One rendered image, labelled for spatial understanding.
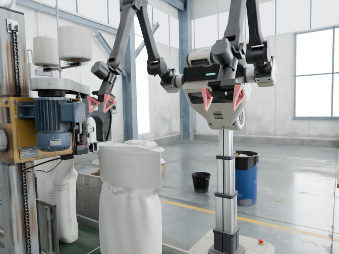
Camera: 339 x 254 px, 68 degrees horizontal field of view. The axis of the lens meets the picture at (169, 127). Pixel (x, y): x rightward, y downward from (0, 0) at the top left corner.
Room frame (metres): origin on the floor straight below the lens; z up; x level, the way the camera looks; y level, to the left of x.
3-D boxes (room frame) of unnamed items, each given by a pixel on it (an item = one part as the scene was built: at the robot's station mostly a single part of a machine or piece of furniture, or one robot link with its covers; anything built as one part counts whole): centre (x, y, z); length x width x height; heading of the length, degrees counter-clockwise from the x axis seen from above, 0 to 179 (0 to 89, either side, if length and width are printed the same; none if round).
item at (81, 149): (1.49, 0.54, 1.04); 0.08 x 0.06 x 0.05; 146
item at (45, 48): (1.48, 0.69, 1.61); 0.15 x 0.14 x 0.17; 56
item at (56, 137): (1.20, 0.55, 1.21); 0.15 x 0.15 x 0.25
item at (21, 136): (1.36, 0.74, 1.18); 0.34 x 0.25 x 0.31; 146
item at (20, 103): (1.22, 0.64, 1.27); 0.12 x 0.09 x 0.09; 146
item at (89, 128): (1.48, 0.47, 1.14); 0.05 x 0.04 x 0.16; 146
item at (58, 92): (1.20, 0.55, 1.35); 0.12 x 0.12 x 0.04
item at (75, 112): (1.19, 0.45, 1.25); 0.10 x 0.08 x 0.12; 171
